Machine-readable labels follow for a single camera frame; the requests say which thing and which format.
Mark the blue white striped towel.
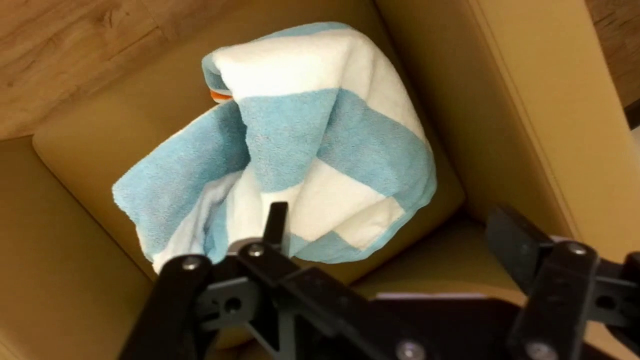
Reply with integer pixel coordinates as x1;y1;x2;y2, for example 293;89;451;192
110;21;438;276

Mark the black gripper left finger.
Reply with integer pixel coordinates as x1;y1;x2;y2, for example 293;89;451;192
118;200;428;360

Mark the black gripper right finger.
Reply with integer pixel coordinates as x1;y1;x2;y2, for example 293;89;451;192
484;204;640;360

